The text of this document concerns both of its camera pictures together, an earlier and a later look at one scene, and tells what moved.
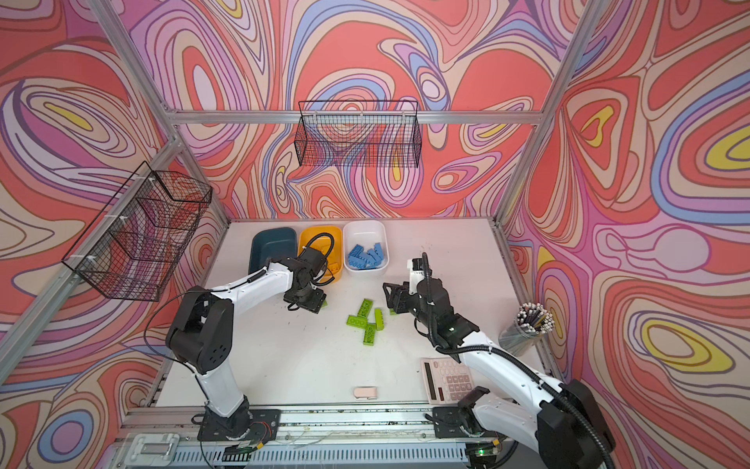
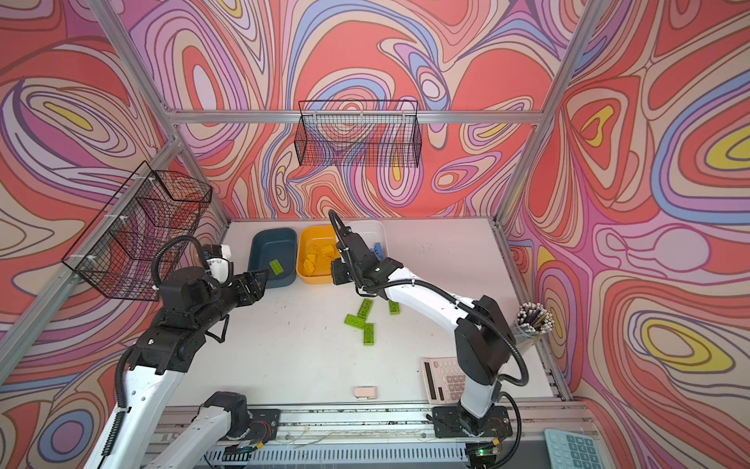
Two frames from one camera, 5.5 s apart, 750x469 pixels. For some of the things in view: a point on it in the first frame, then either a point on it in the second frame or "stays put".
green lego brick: [365, 308] stays put
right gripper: [398, 294] → [339, 277]
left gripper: [314, 305] → [254, 292]
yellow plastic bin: [330, 239] stays put
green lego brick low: [356, 321] stays put
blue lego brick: [378, 251] stays put
